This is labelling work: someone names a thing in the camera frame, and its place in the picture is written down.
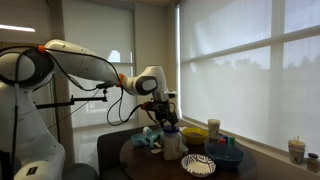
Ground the patterned paper cup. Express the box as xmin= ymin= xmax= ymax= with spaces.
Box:
xmin=207 ymin=118 xmax=222 ymax=140

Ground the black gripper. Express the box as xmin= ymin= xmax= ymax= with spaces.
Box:
xmin=150 ymin=99 xmax=180 ymax=129

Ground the dark round stool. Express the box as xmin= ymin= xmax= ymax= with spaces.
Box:
xmin=61 ymin=162 xmax=100 ymax=180

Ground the small glass jar dark lid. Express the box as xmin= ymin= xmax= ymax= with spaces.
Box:
xmin=306 ymin=152 xmax=320 ymax=174

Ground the dark upholstered chair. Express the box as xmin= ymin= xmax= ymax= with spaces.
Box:
xmin=96 ymin=125 xmax=162 ymax=180

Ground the paper cup with sticks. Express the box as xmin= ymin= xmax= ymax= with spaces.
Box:
xmin=287 ymin=135 xmax=307 ymax=166

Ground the dark blue bowl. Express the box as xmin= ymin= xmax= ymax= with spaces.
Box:
xmin=204 ymin=142 xmax=245 ymax=172

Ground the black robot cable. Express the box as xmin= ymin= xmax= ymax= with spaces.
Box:
xmin=0 ymin=44 xmax=158 ymax=180

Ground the yellow bowl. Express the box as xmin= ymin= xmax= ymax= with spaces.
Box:
xmin=181 ymin=126 xmax=210 ymax=146

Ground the clear plastic jar white powder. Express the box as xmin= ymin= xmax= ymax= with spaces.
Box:
xmin=162 ymin=125 xmax=185 ymax=162

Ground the large white roller blind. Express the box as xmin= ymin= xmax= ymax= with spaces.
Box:
xmin=179 ymin=0 xmax=320 ymax=158

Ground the medium teal measuring cup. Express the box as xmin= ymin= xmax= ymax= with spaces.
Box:
xmin=147 ymin=131 xmax=164 ymax=150

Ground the black camera mount rod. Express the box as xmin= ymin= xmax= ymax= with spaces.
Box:
xmin=34 ymin=81 xmax=115 ymax=110

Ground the fluorescent ceiling light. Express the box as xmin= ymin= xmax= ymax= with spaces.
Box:
xmin=0 ymin=23 xmax=36 ymax=34

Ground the blue patterned paper plate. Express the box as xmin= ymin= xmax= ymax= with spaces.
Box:
xmin=180 ymin=153 xmax=217 ymax=178

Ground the blue jar lid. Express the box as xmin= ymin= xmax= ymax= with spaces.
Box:
xmin=162 ymin=125 xmax=181 ymax=135

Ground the narrow white roller blind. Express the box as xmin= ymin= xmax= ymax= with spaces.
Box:
xmin=62 ymin=0 xmax=137 ymax=130

